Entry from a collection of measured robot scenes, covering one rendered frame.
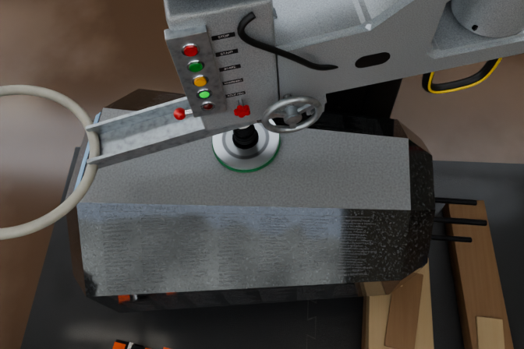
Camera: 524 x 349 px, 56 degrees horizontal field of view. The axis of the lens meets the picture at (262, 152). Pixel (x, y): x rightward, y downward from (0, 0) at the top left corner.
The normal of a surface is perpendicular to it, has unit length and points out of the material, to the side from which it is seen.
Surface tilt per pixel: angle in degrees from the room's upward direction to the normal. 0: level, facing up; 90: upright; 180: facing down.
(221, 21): 90
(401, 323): 0
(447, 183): 0
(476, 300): 0
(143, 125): 9
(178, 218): 45
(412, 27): 90
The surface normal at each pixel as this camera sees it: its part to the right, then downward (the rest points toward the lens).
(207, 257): -0.08, 0.32
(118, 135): -0.22, -0.41
